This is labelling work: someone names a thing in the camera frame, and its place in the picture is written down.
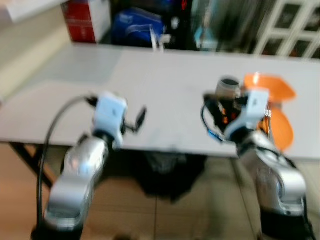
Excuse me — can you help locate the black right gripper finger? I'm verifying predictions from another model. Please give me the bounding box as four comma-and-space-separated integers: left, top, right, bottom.
202, 93, 223, 129

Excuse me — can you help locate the grey metal cup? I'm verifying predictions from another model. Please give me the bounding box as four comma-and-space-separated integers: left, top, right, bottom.
215, 76, 244, 101

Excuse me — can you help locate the metal fork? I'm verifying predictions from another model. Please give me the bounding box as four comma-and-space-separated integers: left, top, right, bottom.
264, 107, 274, 141

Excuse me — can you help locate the orange plastic bowl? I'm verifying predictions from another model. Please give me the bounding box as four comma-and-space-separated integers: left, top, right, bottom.
243, 73, 297, 104

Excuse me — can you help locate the orange plastic plate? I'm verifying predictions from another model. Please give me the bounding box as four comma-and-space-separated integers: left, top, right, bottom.
256, 104, 295, 152

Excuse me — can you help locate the blue bag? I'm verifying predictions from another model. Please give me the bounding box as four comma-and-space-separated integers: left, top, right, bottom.
110, 7, 167, 49

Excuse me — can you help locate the white glass-pane cabinet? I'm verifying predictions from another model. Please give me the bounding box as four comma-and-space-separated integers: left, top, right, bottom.
254, 0, 320, 60

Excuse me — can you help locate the black table leg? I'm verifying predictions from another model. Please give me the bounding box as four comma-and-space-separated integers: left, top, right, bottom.
9, 142, 57, 190

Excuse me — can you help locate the red cardboard box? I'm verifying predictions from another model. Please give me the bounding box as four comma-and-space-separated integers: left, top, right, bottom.
62, 0, 112, 44

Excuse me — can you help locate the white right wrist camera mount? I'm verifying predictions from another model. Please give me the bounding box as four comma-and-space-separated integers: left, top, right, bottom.
224, 89, 271, 142

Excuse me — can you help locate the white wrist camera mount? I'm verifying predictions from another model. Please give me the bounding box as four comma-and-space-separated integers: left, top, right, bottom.
93, 92, 129, 140
224, 89, 271, 142

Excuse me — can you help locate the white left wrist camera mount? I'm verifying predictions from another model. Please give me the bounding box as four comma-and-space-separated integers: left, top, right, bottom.
93, 92, 129, 140

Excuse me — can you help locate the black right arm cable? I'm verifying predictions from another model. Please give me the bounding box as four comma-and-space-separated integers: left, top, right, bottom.
200, 102, 228, 145

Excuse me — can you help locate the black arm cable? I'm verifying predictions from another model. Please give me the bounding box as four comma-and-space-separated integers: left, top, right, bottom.
36, 94, 99, 228
200, 102, 228, 145

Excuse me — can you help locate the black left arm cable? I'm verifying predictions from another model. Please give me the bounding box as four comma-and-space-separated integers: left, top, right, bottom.
36, 94, 99, 228

